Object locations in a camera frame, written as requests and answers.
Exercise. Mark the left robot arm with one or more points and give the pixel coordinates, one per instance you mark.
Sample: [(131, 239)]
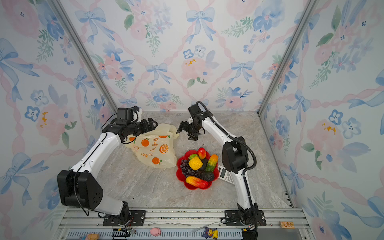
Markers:
[(78, 187)]

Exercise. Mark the purple grape bunch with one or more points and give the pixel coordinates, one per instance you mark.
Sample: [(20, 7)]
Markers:
[(188, 171)]

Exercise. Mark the yellow plastic bag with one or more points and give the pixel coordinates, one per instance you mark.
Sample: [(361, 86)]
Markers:
[(156, 148)]

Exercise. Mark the aluminium rail frame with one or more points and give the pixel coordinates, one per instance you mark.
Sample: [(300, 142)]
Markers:
[(183, 224)]

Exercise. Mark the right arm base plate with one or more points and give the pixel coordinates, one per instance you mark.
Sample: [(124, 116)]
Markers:
[(247, 218)]

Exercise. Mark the white calculator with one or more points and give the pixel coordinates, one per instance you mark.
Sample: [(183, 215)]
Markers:
[(225, 175)]

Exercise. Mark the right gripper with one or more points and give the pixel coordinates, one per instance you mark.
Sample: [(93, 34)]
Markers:
[(185, 125)]

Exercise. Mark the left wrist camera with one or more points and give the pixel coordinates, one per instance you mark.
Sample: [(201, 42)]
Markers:
[(126, 116)]

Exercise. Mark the dark avocado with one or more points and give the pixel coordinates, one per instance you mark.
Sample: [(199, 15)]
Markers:
[(207, 176)]

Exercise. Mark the small wooden tag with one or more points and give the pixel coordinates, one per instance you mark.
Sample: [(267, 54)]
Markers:
[(287, 225)]

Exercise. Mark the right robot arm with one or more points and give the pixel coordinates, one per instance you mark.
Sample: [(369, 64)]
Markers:
[(237, 158)]

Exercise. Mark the yellow lemon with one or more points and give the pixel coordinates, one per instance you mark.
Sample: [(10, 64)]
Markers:
[(195, 163)]

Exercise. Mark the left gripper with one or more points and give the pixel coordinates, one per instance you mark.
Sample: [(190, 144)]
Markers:
[(146, 128)]

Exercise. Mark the pink pig toy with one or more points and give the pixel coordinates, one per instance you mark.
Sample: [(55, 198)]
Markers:
[(156, 232)]

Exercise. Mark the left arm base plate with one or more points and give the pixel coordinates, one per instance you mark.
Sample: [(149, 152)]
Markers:
[(133, 218)]

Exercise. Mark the red apple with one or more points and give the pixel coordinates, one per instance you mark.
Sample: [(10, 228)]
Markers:
[(202, 153)]

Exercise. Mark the purple yellow toy figure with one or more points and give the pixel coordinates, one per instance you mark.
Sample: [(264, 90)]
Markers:
[(210, 233)]

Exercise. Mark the red flower-shaped bowl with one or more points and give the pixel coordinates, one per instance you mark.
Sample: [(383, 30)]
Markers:
[(182, 178)]

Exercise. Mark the red yellow mango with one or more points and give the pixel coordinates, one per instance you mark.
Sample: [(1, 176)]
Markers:
[(196, 182)]

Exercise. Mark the orange toy at edge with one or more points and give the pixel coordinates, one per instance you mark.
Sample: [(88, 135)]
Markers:
[(92, 236)]

